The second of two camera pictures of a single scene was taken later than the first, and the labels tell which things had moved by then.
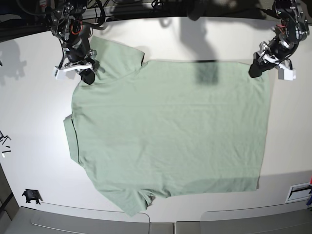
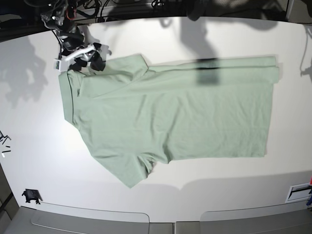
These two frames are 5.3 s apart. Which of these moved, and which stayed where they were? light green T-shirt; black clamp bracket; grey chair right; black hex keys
Moved: light green T-shirt
Stayed: grey chair right; black hex keys; black clamp bracket
